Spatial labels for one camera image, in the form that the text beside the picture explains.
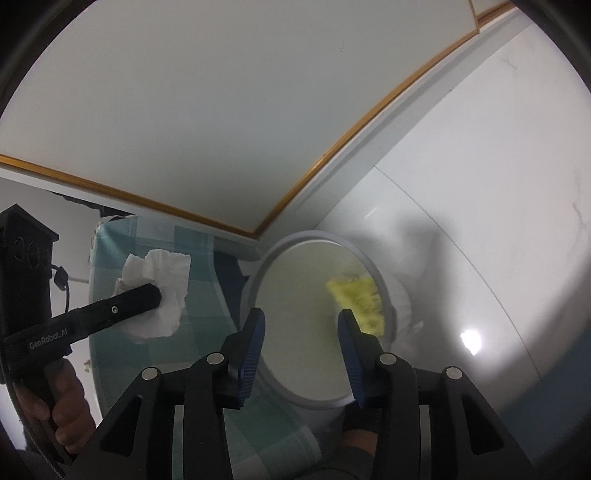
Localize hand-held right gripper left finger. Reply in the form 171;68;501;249
95;307;267;480

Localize plaid tablecloth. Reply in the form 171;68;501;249
88;215;324;480

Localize white tissue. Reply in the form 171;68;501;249
113;248;192;343

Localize person's left hand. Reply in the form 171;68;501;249
11;358;96;457

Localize yellow packet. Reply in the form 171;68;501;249
325;274;387;336

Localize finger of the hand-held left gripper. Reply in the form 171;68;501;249
69;283;163;343

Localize white round bin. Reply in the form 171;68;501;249
240;229;413;412

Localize person's grey trousers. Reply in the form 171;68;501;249
318;443;385;480

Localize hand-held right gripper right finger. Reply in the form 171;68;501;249
337;309;532;480

